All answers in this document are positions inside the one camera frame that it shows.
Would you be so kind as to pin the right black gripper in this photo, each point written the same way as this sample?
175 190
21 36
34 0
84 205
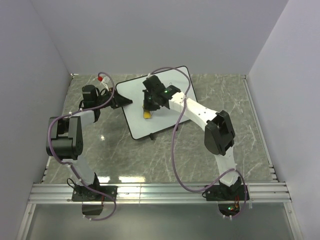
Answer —
146 107

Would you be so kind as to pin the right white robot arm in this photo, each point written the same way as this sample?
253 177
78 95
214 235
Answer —
219 134

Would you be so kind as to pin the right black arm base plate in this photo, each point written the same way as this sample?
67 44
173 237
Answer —
215 193

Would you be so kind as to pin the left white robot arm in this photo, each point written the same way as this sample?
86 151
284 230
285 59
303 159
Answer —
65 134

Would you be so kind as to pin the yellow bone-shaped eraser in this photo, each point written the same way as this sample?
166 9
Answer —
147 114

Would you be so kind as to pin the aluminium mounting rail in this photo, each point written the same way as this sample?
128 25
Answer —
156 193

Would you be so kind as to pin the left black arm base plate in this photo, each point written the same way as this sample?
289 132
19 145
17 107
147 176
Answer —
82 194

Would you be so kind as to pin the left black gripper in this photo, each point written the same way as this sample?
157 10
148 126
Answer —
118 101

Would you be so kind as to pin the white whiteboard black frame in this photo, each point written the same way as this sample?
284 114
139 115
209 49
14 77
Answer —
161 119

